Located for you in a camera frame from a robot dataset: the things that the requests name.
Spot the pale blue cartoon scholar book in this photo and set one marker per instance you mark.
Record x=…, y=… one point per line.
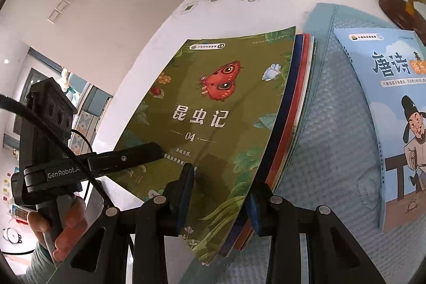
x=392, y=124

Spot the white wall switch plate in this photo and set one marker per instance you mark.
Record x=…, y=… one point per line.
x=63, y=6

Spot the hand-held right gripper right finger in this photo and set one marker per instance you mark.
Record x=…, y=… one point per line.
x=254, y=210

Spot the person's left hand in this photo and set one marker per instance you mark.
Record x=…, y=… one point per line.
x=73, y=224

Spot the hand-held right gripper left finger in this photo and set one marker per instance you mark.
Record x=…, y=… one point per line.
x=186, y=191

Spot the person's left forearm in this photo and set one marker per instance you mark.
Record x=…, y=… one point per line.
x=40, y=267

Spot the medium blue book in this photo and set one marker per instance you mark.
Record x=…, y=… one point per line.
x=297, y=47

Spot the thin red book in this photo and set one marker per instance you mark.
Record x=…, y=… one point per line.
x=305, y=49

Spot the olive green butterfly book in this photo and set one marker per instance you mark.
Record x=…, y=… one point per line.
x=213, y=111

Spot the blue quilted mat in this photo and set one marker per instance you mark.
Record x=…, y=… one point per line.
x=332, y=154

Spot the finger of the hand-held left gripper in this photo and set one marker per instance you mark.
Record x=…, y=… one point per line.
x=126, y=157

